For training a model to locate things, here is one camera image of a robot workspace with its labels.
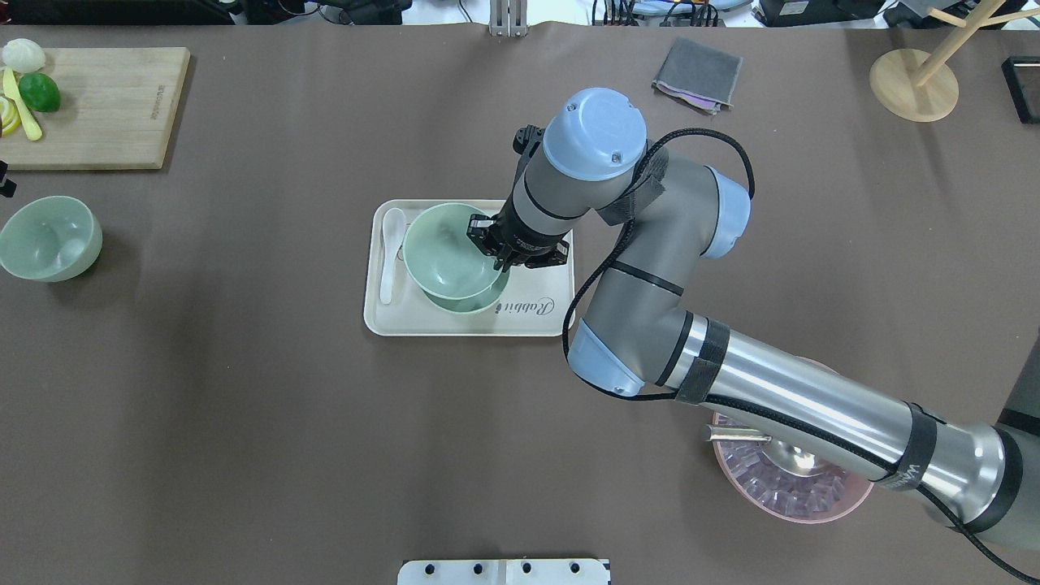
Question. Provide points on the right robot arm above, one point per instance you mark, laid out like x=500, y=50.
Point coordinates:
x=687, y=197

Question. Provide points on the cream rectangular tray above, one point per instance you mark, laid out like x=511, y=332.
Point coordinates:
x=533, y=303

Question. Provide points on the aluminium frame post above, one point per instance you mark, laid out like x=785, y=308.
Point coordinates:
x=508, y=18

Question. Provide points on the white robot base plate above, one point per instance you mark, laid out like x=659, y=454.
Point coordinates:
x=507, y=571

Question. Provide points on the black tray at edge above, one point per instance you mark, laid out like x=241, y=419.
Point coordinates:
x=1021, y=74

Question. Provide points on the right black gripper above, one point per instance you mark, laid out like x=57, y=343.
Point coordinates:
x=524, y=238

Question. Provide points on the lemon slice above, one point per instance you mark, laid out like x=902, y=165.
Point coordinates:
x=11, y=126
x=6, y=110

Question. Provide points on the wooden cup stand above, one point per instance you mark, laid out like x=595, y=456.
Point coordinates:
x=919, y=86

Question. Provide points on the white ceramic spoon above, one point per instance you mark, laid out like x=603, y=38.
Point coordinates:
x=392, y=235

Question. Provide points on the lemon slice upper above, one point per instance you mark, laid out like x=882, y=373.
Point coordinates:
x=6, y=110

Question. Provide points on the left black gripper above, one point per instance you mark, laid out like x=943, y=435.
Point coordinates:
x=7, y=188

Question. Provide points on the wooden cutting board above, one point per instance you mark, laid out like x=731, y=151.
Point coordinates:
x=119, y=106

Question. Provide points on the grey folded cloth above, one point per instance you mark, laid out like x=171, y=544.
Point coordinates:
x=699, y=75

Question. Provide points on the green lime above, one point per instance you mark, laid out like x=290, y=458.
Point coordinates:
x=39, y=92

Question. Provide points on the lemon slice lower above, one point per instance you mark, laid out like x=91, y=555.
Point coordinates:
x=11, y=126

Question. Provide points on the green bowl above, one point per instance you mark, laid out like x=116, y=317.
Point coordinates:
x=52, y=239
x=440, y=257
x=474, y=304

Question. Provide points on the yellow plastic knife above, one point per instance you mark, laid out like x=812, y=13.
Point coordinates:
x=23, y=115

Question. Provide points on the metal ice scoop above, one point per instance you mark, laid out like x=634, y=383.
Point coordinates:
x=793, y=460

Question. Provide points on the white garlic bulb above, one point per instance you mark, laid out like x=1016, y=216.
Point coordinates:
x=23, y=56

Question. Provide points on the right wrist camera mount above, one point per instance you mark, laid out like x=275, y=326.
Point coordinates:
x=526, y=143

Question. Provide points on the green bowl on tray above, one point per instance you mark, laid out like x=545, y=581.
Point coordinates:
x=474, y=304

